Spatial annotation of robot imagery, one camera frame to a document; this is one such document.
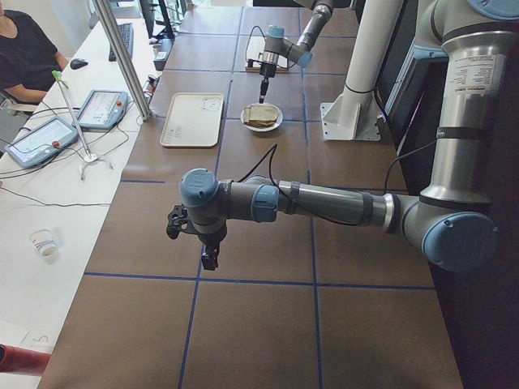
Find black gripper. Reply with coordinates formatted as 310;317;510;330
259;62;276;103
199;224;227;271

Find brown bread slice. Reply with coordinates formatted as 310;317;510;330
242;104;279;128

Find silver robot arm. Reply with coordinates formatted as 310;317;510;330
166;1;518;272
259;0;334;104

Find white round plate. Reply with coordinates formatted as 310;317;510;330
240;103;283;132

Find light wooden cutting board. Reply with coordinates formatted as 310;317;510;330
244;35;291;75

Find cream bear serving tray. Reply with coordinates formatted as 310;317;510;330
159;92;224;148

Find black keyboard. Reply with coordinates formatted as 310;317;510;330
108;23;134;62

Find silver rod stand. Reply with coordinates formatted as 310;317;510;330
52;71;114;182

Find far blue teach pendant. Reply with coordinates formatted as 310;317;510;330
77;90;129;132

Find blue teach pendant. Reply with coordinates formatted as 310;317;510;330
4;117;78;169
77;90;129;132

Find paper cup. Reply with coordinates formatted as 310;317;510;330
29;229;58;260

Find black computer mouse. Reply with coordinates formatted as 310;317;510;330
70;58;88;70

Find near blue teach pendant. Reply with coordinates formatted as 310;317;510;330
4;117;78;169

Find person in black shirt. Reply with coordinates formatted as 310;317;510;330
1;9;68;104

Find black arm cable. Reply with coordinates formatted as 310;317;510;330
236;137;443;226
245;24;298;70

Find white pedestal column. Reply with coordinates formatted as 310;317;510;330
320;0;404;141

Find aluminium frame post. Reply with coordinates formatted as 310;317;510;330
92;0;152;122

